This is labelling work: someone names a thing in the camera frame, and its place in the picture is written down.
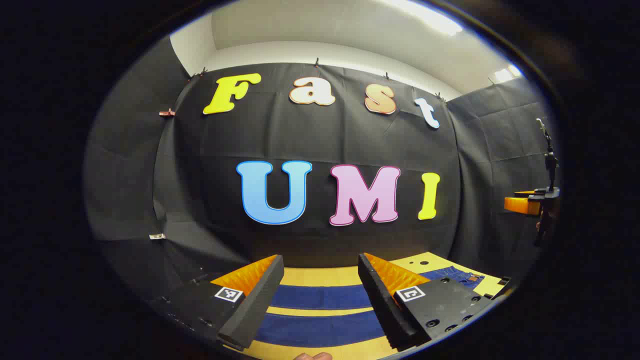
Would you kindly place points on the black backdrop cloth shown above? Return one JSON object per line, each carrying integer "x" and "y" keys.
{"x": 320, "y": 135}

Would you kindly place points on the black table clamp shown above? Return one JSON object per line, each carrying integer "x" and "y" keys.
{"x": 504, "y": 281}

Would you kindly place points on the pink backdrop clip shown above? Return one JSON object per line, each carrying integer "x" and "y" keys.
{"x": 167, "y": 113}

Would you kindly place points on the blue jeans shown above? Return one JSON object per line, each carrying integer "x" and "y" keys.
{"x": 320, "y": 327}

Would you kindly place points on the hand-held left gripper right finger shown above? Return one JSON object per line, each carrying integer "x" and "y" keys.
{"x": 380, "y": 305}

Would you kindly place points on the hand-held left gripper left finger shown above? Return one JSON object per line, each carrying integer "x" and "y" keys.
{"x": 260, "y": 300}

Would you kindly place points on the ceiling light panel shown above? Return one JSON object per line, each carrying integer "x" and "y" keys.
{"x": 507, "y": 74}

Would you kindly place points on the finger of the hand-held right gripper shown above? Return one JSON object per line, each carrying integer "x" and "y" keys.
{"x": 520, "y": 206}

